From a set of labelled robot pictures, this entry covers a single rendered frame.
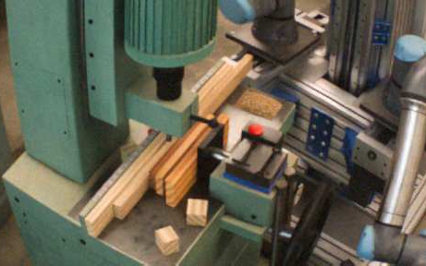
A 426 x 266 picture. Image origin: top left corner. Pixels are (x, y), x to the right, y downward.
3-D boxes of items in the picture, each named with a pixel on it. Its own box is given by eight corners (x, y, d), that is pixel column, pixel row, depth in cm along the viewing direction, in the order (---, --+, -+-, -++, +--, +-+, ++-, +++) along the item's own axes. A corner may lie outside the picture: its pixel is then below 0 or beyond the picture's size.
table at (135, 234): (211, 309, 115) (212, 296, 111) (86, 248, 125) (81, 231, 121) (326, 135, 155) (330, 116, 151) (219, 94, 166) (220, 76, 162)
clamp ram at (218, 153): (228, 192, 131) (230, 161, 125) (196, 179, 134) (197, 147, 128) (248, 165, 137) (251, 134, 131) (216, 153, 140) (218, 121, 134)
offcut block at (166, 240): (179, 250, 119) (178, 237, 117) (164, 256, 118) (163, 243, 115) (170, 238, 122) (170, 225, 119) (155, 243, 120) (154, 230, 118)
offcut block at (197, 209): (188, 210, 128) (188, 199, 126) (207, 211, 128) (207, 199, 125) (187, 224, 125) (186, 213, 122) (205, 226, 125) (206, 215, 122)
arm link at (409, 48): (392, 61, 170) (397, 25, 161) (427, 74, 167) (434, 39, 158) (389, 82, 162) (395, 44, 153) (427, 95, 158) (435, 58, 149)
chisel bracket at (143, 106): (181, 146, 129) (181, 113, 124) (125, 123, 134) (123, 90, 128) (200, 125, 134) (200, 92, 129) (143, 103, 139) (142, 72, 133)
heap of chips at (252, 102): (272, 120, 149) (273, 114, 148) (233, 105, 153) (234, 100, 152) (283, 103, 154) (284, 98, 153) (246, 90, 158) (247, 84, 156)
